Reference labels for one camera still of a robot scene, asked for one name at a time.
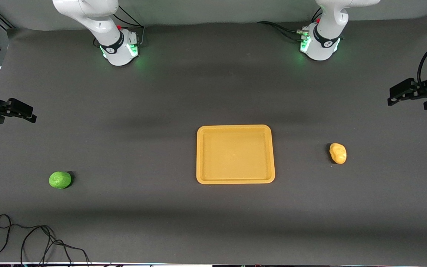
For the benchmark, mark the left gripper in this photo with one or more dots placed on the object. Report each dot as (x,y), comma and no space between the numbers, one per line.
(423,91)

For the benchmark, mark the green apple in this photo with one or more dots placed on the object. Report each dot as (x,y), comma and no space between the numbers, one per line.
(60,180)

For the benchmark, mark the yellow potato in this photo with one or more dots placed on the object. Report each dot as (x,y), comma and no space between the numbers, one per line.
(338,153)

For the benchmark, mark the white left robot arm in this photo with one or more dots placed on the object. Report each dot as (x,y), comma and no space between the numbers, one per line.
(326,33)

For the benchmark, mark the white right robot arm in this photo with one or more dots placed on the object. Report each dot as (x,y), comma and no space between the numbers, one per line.
(98,22)

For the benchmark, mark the yellow plastic tray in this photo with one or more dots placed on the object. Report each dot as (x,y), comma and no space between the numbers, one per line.
(235,154)

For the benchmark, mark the dark grey table mat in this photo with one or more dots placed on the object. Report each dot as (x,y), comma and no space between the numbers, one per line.
(124,207)

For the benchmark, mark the aluminium frame rail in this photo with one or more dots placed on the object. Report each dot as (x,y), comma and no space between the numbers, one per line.
(2,20)

